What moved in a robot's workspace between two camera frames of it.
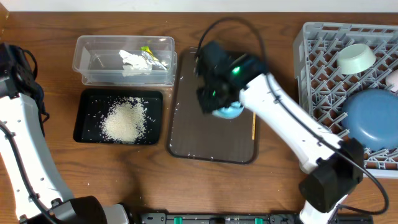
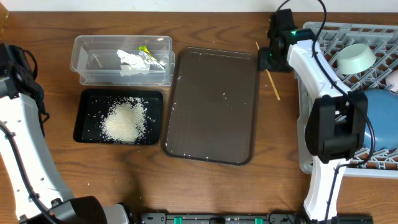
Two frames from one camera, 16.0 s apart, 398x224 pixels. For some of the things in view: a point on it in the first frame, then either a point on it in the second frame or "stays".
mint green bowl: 355,58 stays
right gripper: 212,102 → 266,59
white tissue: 138,65 stays
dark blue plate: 370,116 stays
